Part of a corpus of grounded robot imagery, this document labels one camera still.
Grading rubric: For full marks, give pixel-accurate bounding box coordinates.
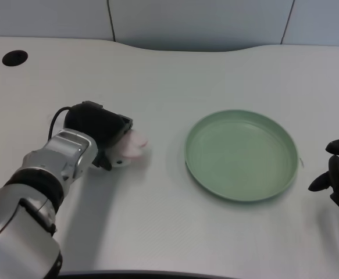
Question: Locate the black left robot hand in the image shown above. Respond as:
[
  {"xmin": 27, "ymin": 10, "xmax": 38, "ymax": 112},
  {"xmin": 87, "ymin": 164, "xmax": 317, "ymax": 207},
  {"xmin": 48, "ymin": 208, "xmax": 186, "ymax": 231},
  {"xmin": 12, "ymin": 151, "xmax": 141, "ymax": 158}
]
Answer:
[{"xmin": 63, "ymin": 101, "xmax": 134, "ymax": 171}]

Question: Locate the white plush rabbit doll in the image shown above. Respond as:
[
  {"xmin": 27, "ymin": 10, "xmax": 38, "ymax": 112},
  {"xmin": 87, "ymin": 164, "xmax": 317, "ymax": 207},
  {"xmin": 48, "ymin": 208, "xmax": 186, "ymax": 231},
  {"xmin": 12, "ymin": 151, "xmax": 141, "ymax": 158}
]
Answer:
[{"xmin": 90, "ymin": 130, "xmax": 149, "ymax": 169}]

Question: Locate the green round plate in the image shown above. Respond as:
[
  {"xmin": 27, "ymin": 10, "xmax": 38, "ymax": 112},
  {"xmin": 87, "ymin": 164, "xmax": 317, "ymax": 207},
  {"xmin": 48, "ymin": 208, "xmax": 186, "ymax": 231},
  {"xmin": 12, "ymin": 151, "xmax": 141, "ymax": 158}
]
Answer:
[{"xmin": 184, "ymin": 109, "xmax": 299, "ymax": 203}]

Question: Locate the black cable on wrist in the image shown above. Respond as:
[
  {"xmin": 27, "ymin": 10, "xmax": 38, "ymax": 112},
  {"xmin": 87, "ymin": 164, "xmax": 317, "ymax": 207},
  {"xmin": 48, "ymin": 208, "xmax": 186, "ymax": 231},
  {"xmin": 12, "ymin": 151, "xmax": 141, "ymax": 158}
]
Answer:
[{"xmin": 47, "ymin": 106, "xmax": 72, "ymax": 142}]

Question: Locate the black round cable grommet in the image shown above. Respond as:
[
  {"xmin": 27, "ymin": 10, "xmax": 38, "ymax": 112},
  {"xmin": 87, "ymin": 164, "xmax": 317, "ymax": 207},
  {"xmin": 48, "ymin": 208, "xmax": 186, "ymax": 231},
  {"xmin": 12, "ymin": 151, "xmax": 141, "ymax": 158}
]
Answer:
[{"xmin": 2, "ymin": 50, "xmax": 29, "ymax": 66}]

